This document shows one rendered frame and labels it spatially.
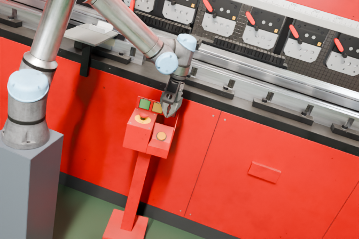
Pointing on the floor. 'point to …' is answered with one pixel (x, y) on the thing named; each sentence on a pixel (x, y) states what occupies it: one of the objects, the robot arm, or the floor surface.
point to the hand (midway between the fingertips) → (166, 116)
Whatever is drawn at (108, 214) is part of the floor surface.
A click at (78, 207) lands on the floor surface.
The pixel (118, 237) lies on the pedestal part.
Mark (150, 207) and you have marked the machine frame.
